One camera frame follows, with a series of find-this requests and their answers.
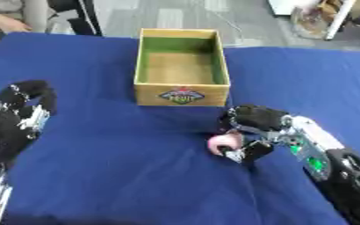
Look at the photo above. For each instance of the white pole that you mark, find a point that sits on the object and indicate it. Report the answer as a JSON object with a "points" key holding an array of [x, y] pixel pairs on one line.
{"points": [[340, 19]]}

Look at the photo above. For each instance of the person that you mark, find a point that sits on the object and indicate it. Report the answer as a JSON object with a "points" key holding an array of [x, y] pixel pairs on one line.
{"points": [[6, 14]]}

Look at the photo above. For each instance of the silver and black right robot arm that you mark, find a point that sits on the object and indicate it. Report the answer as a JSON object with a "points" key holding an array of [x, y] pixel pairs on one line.
{"points": [[331, 164]]}

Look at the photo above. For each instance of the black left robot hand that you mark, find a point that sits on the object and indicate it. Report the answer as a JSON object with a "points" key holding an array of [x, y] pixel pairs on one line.
{"points": [[10, 133]]}

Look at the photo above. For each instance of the pink round toy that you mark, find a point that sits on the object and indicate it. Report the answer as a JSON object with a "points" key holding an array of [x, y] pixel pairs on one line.
{"points": [[222, 142]]}

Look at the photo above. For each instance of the tan cardboard box green inside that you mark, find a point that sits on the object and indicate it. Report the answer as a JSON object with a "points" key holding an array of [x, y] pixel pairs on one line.
{"points": [[181, 68]]}

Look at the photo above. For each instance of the black chair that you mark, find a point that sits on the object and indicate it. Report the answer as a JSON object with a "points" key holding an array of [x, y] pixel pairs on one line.
{"points": [[75, 16]]}

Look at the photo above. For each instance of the clear plastic bag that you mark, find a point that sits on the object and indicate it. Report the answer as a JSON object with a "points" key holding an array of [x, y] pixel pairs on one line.
{"points": [[311, 22]]}

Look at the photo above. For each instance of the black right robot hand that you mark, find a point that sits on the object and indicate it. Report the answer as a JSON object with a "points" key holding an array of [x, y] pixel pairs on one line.
{"points": [[254, 118]]}

